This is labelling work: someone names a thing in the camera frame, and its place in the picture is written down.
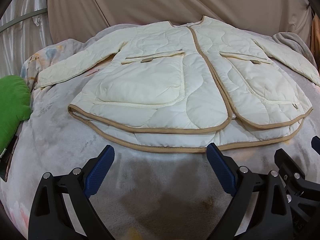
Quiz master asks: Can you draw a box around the cream quilted jacket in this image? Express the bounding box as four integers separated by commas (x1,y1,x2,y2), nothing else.
36,16,319,153

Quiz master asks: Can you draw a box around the orange hanging garment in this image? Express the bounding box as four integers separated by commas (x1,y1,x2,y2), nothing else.
310,15,320,67

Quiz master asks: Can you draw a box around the green pillow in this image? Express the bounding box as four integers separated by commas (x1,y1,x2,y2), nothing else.
0,75,31,152

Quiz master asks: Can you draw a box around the beige curtain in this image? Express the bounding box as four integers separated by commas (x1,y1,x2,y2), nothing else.
47,0,312,43

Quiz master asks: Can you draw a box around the white sheer curtain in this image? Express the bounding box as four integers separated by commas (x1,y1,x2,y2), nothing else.
1,0,53,77

